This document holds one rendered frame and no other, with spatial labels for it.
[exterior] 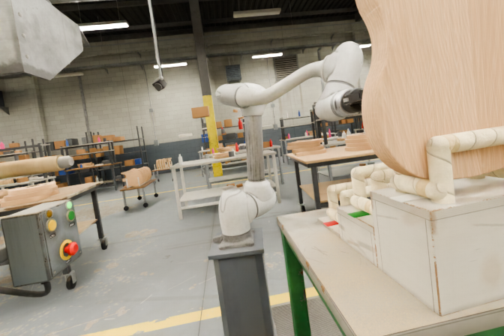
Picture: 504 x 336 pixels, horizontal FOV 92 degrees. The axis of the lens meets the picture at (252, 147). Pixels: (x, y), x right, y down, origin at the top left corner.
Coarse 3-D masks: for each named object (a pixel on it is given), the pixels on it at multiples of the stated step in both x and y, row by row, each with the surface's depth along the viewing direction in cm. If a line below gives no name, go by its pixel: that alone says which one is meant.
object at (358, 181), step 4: (352, 176) 64; (356, 176) 63; (360, 176) 63; (352, 180) 64; (356, 180) 63; (360, 180) 63; (352, 184) 64; (356, 184) 63; (360, 184) 63; (364, 184) 63; (352, 188) 65; (356, 188) 63; (360, 188) 63; (364, 188) 63; (356, 192) 64; (360, 192) 63; (364, 192) 63; (364, 196) 63; (356, 208) 64
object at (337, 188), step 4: (364, 180) 82; (368, 180) 82; (336, 184) 80; (340, 184) 80; (344, 184) 80; (348, 184) 80; (368, 184) 81; (328, 188) 80; (332, 188) 79; (336, 188) 79; (340, 188) 79; (344, 188) 80; (348, 188) 80; (336, 192) 79
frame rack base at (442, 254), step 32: (384, 192) 49; (480, 192) 42; (384, 224) 48; (416, 224) 40; (448, 224) 38; (480, 224) 39; (384, 256) 50; (416, 256) 41; (448, 256) 38; (480, 256) 39; (416, 288) 42; (448, 288) 38; (480, 288) 39
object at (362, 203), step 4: (352, 196) 64; (356, 196) 63; (360, 196) 63; (352, 200) 64; (356, 200) 62; (360, 200) 61; (364, 200) 60; (368, 200) 59; (352, 204) 64; (356, 204) 62; (360, 204) 60; (364, 204) 59; (368, 204) 58; (360, 208) 61; (364, 208) 59; (368, 208) 57; (368, 212) 58
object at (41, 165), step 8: (16, 160) 48; (24, 160) 48; (32, 160) 48; (40, 160) 48; (48, 160) 48; (56, 160) 48; (0, 168) 47; (8, 168) 47; (16, 168) 47; (24, 168) 47; (32, 168) 48; (40, 168) 48; (48, 168) 48; (56, 168) 48; (64, 168) 50; (0, 176) 47; (8, 176) 48; (16, 176) 48
